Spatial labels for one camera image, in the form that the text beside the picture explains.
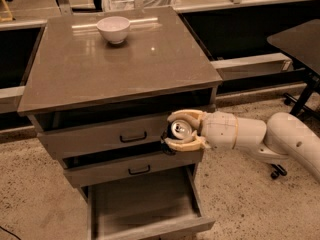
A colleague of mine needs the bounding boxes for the middle grey drawer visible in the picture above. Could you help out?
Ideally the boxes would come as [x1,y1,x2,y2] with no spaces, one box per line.
[64,142,203,187]

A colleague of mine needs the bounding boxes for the top grey drawer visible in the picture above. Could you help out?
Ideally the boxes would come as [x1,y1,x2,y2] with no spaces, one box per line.
[38,112,170,159]

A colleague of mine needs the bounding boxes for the dark pepsi can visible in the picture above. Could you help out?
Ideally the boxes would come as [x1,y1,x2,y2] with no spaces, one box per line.
[161,120,193,155]

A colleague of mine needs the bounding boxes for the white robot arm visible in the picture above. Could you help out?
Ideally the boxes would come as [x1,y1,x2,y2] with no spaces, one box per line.
[162,109,320,181]

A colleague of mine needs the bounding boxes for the black drawer handle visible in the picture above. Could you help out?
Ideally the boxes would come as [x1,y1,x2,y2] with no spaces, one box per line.
[119,131,147,143]
[128,165,151,176]

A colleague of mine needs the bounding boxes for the yellow object at left edge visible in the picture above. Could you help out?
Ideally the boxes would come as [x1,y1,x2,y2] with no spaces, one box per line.
[0,0,14,22]

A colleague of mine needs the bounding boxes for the black cable on floor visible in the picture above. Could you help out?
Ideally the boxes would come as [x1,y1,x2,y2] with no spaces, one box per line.
[0,225,22,240]

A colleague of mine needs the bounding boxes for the wire mesh basket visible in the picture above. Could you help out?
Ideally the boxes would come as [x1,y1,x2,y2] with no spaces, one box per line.
[102,0,179,11]

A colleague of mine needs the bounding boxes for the grey drawer cabinet with countertop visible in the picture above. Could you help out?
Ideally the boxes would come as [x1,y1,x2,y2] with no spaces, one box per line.
[17,6,223,240]

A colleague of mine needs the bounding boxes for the black rolling side table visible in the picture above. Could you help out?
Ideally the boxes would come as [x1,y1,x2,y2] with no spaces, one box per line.
[267,19,320,181]

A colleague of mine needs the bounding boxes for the white ceramic bowl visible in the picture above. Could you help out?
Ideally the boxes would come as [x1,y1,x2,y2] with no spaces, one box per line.
[96,16,131,44]

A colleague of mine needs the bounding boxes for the open bottom grey drawer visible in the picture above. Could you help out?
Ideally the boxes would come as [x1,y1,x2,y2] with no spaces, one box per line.
[88,166,214,240]

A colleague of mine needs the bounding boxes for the black middle drawer handle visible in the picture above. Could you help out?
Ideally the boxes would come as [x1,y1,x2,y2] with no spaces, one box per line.
[128,165,151,176]

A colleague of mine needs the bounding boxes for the black top drawer handle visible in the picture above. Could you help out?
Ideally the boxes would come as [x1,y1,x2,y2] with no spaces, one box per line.
[119,131,147,143]

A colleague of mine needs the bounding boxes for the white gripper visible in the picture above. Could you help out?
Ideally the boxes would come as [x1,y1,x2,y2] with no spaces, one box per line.
[164,109,238,152]

